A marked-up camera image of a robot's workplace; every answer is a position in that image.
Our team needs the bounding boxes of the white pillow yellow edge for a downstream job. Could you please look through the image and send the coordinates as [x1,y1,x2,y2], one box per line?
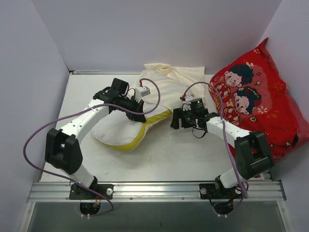
[90,106,172,151]

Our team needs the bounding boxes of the cream pillowcase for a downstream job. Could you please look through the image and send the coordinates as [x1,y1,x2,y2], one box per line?
[133,63,205,127]

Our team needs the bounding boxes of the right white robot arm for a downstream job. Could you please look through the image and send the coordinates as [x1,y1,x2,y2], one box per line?
[170,108,275,198]

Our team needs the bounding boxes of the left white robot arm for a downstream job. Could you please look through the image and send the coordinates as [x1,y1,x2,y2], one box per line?
[44,78,150,199]

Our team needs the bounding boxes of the red cartoon print bag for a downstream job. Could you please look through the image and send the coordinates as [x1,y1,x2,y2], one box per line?
[209,39,309,162]

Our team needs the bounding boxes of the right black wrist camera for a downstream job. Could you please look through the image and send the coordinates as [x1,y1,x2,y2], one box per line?
[190,98,205,115]

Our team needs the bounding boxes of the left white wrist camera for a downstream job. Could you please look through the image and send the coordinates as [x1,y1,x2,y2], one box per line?
[134,87,150,102]

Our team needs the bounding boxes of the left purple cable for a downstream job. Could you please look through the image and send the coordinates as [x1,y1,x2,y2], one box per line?
[23,78,161,216]

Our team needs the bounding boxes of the purple cable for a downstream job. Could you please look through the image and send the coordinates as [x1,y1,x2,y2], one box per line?
[23,78,161,216]
[181,81,249,216]

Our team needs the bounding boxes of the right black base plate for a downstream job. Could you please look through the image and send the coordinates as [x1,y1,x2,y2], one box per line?
[199,183,242,200]

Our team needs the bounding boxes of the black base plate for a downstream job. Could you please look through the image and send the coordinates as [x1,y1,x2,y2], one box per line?
[199,183,242,200]
[69,183,114,200]

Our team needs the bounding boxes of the aluminium mounting rail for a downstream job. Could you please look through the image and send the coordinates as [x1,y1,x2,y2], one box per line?
[26,179,287,203]

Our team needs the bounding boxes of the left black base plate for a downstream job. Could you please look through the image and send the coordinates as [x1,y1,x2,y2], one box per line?
[69,183,114,200]

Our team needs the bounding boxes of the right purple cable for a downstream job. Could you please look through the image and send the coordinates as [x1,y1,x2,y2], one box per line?
[181,81,249,216]

